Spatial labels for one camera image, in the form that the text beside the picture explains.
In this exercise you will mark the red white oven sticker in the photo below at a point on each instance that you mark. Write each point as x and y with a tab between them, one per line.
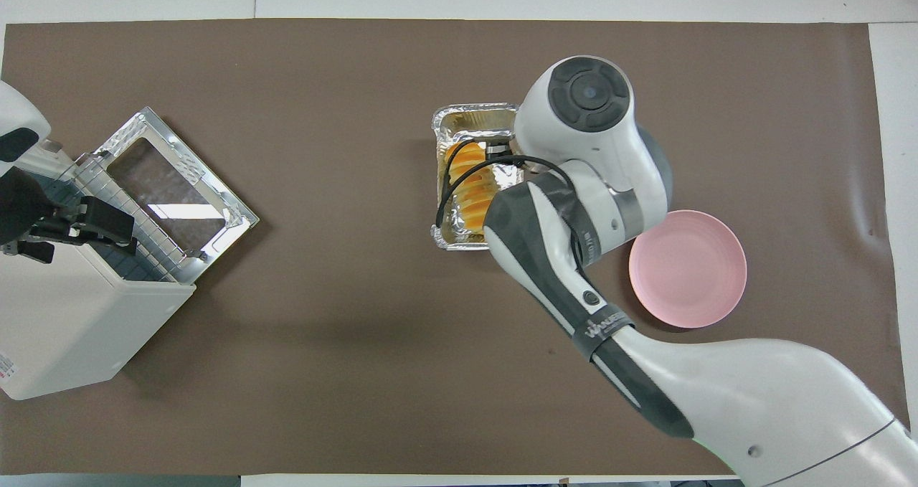
6	372

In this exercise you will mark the pink round plate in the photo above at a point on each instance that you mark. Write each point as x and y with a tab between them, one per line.
688	279

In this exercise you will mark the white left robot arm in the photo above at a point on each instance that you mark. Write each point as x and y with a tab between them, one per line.
18	114

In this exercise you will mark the aluminium foil tray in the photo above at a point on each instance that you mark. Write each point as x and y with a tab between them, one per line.
466	117

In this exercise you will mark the white toaster oven body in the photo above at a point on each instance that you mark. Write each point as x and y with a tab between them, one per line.
72	315

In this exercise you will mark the chrome glass oven door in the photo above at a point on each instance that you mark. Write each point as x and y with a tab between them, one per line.
165	178

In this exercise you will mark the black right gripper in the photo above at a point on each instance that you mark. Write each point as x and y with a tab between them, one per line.
500	150

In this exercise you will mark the golden bread loaf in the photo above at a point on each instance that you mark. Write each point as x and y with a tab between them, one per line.
478	201

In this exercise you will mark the brown table mat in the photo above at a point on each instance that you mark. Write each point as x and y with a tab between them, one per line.
358	365

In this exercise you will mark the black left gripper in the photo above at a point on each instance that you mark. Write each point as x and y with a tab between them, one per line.
21	207

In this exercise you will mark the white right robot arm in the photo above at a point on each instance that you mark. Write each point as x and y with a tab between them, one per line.
753	401

